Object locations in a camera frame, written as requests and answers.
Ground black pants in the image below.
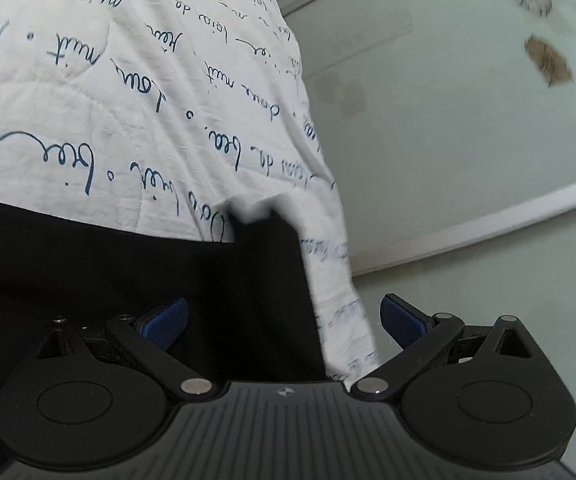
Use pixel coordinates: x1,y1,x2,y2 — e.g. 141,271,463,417
0,204,326,386

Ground white script-print quilt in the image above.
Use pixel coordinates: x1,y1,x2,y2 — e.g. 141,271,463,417
0,0,379,382

